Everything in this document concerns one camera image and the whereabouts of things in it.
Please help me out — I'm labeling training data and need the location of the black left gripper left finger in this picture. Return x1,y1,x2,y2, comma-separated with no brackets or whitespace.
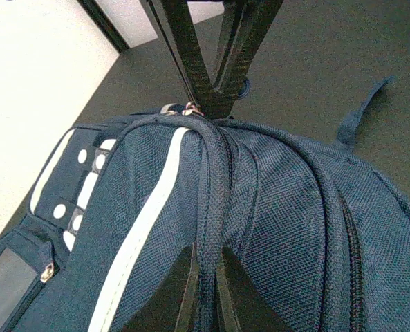
131,244,199,331

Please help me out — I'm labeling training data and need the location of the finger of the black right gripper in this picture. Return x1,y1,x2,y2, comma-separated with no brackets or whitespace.
204,0,283,119
147,0,218,111

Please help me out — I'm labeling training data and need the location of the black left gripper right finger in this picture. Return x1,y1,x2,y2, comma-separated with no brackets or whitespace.
216,247,292,331

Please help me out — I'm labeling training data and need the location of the navy blue student backpack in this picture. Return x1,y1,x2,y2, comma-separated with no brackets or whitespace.
0,80,410,331

